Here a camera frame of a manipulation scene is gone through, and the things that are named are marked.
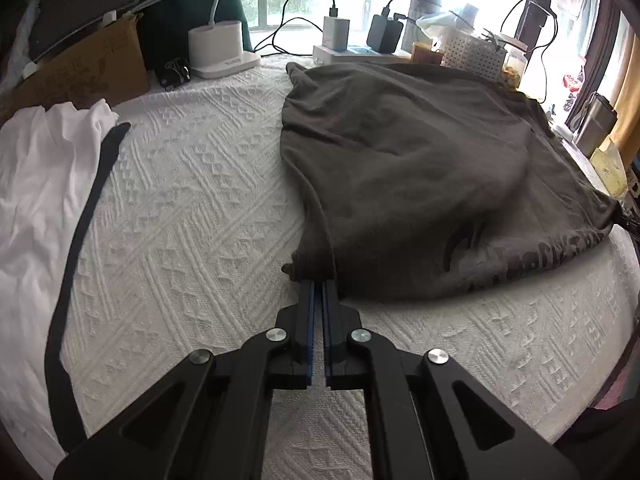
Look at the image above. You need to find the white perforated basket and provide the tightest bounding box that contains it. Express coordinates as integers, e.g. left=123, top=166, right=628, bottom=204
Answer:
left=442, top=35, right=506, bottom=81

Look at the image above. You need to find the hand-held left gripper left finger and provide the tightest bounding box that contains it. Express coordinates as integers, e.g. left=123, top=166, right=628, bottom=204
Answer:
left=54, top=280, right=317, bottom=480

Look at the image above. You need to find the white garment with black trim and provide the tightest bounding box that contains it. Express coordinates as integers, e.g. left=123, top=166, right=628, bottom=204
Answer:
left=0, top=99, right=132, bottom=453

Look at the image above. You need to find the glass jar of snacks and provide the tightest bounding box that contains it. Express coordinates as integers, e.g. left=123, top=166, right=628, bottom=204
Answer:
left=502, top=42, right=528, bottom=90

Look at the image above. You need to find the grey steel tumbler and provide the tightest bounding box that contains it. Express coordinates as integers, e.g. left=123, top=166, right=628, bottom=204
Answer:
left=575, top=92, right=618, bottom=158

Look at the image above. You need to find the white charger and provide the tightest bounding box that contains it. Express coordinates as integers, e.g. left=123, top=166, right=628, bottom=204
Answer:
left=322, top=16, right=349, bottom=52

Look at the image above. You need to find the yellow tissue box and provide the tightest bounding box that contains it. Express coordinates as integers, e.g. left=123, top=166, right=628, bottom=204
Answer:
left=590, top=140, right=631, bottom=198

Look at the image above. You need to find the black charger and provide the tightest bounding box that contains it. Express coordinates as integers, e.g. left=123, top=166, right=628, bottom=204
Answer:
left=367, top=12, right=403, bottom=53

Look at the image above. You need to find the black cable bundle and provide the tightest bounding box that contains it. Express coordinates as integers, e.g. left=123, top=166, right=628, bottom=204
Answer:
left=160, top=57, right=191, bottom=91

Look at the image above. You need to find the yellow curtain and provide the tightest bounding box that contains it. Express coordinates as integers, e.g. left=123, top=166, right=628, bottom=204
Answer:
left=607, top=25, right=640, bottom=156

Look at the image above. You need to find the white power strip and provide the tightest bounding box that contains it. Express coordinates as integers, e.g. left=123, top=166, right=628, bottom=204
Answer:
left=312, top=45, right=416, bottom=65

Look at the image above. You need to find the cardboard box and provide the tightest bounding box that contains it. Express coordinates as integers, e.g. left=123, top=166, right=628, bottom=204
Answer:
left=0, top=12, right=151, bottom=123

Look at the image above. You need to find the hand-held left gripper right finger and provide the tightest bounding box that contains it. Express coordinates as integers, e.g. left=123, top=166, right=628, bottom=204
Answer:
left=322, top=280, right=591, bottom=480

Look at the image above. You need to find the blue plastic bag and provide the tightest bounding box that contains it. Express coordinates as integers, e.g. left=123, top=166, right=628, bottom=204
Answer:
left=417, top=10, right=466, bottom=37

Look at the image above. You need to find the white textured tablecloth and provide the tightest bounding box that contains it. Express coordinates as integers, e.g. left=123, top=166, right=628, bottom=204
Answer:
left=0, top=55, right=640, bottom=480

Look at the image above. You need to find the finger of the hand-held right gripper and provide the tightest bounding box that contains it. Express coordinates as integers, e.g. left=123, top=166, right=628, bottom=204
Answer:
left=616, top=195, right=640, bottom=243

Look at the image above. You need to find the grey printed t-shirt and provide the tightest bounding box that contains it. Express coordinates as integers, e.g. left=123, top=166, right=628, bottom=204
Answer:
left=280, top=60, right=621, bottom=303

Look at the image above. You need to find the white desk lamp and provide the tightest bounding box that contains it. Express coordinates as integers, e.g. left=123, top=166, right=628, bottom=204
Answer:
left=188, top=0, right=262, bottom=80

